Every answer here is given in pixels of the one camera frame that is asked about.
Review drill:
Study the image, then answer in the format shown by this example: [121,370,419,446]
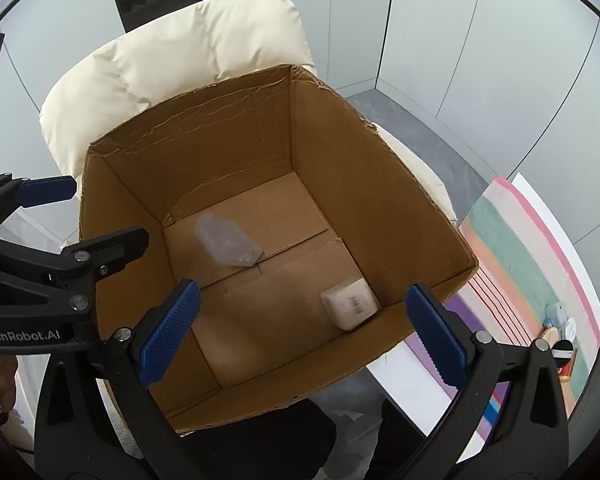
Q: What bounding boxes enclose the cream padded chair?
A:
[39,0,459,223]

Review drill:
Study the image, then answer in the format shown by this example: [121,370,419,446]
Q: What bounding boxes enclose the brown cardboard box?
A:
[78,64,481,434]

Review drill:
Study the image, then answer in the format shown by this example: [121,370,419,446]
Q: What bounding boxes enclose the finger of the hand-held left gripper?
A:
[0,173,77,237]
[0,226,150,312]

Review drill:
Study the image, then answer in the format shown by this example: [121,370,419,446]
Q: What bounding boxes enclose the person's dark pants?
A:
[177,397,461,480]

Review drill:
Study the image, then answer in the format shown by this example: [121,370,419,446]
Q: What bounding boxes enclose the blue and white small gadget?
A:
[542,301,567,329]

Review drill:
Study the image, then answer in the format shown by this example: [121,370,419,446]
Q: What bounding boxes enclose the pink rounded makeup sponge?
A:
[540,327,579,386]

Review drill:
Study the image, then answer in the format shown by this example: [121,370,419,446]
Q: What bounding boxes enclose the small white barcode box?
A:
[320,277,380,332]

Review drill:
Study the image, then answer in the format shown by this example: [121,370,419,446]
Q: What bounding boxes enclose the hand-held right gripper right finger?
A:
[405,282,572,480]

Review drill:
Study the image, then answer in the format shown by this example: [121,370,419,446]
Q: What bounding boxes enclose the small clear plastic bottle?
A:
[194,212,264,267]

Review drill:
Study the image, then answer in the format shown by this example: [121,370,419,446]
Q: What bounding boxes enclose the pastel striped mat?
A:
[404,176,600,456]

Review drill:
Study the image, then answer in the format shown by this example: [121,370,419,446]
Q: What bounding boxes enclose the person's left hand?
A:
[0,355,19,426]

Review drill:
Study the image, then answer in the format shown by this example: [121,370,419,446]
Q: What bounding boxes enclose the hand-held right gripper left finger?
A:
[34,279,216,480]

